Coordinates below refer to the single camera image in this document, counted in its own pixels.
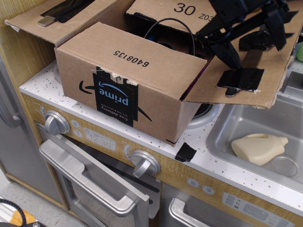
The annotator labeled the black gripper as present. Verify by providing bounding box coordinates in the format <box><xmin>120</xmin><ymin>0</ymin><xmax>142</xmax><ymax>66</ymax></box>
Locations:
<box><xmin>196</xmin><ymin>0</ymin><xmax>290</xmax><ymax>69</ymax></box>

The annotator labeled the brown Amazon cardboard box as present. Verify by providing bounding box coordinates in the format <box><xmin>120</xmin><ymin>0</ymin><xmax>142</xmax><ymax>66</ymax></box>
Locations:
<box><xmin>0</xmin><ymin>0</ymin><xmax>303</xmax><ymax>144</ymax></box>

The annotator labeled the green toy object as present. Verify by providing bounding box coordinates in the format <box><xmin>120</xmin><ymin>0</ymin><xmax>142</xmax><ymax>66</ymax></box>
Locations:
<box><xmin>296</xmin><ymin>42</ymin><xmax>303</xmax><ymax>62</ymax></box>

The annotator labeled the front grey stove burner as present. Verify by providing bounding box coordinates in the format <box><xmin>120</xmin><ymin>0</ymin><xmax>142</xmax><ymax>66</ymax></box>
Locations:
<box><xmin>187</xmin><ymin>104</ymin><xmax>220</xmax><ymax>130</ymax></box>

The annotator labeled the silver toy sink basin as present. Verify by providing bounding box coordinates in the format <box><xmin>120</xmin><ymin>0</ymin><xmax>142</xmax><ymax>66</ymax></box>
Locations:
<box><xmin>206</xmin><ymin>95</ymin><xmax>303</xmax><ymax>190</ymax></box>

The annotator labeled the cream toy detergent bottle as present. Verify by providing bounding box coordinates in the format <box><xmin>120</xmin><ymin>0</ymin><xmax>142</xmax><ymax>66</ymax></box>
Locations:
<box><xmin>231</xmin><ymin>133</ymin><xmax>288</xmax><ymax>166</ymax></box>

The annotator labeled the black tape piece front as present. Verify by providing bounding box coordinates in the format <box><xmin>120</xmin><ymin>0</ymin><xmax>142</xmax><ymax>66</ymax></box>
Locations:
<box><xmin>175</xmin><ymin>143</ymin><xmax>196</xmax><ymax>162</ymax></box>

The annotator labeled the right silver oven knob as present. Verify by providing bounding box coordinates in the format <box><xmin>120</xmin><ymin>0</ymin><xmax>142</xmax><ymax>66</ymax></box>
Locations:
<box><xmin>131</xmin><ymin>150</ymin><xmax>161</xmax><ymax>178</ymax></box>

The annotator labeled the silver oven knob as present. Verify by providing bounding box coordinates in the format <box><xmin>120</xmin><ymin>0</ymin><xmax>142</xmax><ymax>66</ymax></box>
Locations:
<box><xmin>45</xmin><ymin>110</ymin><xmax>71</xmax><ymax>136</ymax></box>
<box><xmin>131</xmin><ymin>150</ymin><xmax>161</xmax><ymax>178</ymax></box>

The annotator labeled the silver toy dishwasher door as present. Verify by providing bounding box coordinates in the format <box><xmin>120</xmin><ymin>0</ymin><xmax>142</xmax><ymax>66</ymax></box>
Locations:
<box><xmin>160</xmin><ymin>183</ymin><xmax>296</xmax><ymax>227</ymax></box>

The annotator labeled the metal bar on left flap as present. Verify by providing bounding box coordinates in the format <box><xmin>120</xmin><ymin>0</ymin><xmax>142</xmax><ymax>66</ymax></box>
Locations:
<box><xmin>38</xmin><ymin>16</ymin><xmax>56</xmax><ymax>27</ymax></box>

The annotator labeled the left silver oven knob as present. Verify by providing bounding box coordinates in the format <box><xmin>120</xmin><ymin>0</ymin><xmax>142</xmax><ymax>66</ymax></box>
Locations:
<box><xmin>45</xmin><ymin>110</ymin><xmax>71</xmax><ymax>136</ymax></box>

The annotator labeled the silver toy oven door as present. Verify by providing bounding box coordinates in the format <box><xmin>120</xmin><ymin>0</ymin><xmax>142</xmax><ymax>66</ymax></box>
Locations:
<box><xmin>40</xmin><ymin>137</ymin><xmax>161</xmax><ymax>227</ymax></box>

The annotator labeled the grey toy fridge door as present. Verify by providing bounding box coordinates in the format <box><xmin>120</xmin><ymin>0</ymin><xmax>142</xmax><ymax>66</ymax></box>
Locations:
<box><xmin>0</xmin><ymin>62</ymin><xmax>62</xmax><ymax>205</ymax></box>

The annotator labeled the orange object on floor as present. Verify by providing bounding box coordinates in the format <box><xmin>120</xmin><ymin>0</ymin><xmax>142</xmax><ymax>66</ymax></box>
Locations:
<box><xmin>9</xmin><ymin>210</ymin><xmax>36</xmax><ymax>226</ymax></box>

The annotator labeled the black cable inside box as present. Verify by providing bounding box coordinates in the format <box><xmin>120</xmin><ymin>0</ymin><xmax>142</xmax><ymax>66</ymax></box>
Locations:
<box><xmin>144</xmin><ymin>17</ymin><xmax>196</xmax><ymax>57</ymax></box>

